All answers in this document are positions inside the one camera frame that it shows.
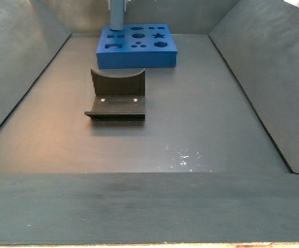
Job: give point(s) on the light blue rectangular block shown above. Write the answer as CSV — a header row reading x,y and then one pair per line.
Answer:
x,y
116,14

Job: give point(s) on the black curved fixture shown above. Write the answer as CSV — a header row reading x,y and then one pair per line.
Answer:
x,y
119,96

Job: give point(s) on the blue foam shape board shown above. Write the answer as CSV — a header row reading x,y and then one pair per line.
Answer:
x,y
140,46

